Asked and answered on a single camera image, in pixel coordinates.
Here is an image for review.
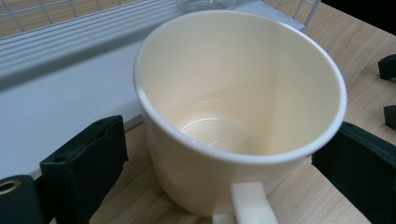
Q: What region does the cream ceramic cup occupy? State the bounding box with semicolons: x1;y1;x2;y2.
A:
133;8;348;224

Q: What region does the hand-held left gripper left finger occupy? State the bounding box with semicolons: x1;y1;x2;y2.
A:
39;115;130;224

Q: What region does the white wire shelf rack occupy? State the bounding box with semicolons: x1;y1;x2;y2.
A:
0;0;322;182

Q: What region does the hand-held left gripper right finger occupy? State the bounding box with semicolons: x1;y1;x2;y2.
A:
311;121;396;224

